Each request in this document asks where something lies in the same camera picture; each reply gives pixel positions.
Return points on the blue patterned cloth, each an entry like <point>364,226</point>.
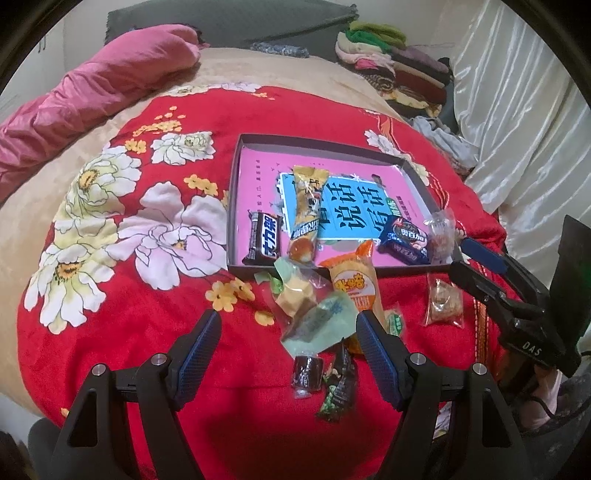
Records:
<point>279,49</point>

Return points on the clear-wrapped yellow cake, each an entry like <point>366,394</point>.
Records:
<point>295,288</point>

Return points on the white satin curtain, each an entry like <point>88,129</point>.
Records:
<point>521,92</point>

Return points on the pale grey crumpled cloth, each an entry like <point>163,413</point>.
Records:
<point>443,141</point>

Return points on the grey headboard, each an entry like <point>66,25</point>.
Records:
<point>258,23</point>

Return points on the pale green snack packet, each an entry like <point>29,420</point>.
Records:
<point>318,323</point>

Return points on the clear zip bag of snacks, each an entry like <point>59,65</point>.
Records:
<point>444,300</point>

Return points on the blue cookie packet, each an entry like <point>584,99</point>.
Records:
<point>404,240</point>

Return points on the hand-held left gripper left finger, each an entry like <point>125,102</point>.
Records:
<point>196,350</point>

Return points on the black and green snack packet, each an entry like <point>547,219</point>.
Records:
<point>339,387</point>

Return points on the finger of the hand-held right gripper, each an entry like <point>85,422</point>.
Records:
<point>485,288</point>
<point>485,254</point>

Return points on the long yellow snack packet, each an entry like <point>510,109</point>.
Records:
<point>307,207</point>

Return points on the orange snack packet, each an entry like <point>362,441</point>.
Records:
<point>353,286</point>

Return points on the dark brown candy roll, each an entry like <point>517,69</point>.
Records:
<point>307,374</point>

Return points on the brown chocolate bar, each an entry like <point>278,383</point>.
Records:
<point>263,237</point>

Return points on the clear bag of brown pastry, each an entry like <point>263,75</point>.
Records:
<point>442,235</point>

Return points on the pile of folded clothes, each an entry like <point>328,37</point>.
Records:
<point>397,69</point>

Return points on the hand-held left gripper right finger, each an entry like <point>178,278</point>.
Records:
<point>376,350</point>

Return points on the red floral blanket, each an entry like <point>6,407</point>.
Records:
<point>161,300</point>

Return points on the shallow grey cardboard box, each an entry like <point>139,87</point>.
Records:
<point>323,147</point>

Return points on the pink and blue book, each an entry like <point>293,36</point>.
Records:
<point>351,207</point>

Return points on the round cracker packet green label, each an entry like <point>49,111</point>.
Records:
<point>395,323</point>

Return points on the pink quilt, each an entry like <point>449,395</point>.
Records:
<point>92,87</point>

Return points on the person's right hand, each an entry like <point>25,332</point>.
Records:
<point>545,397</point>

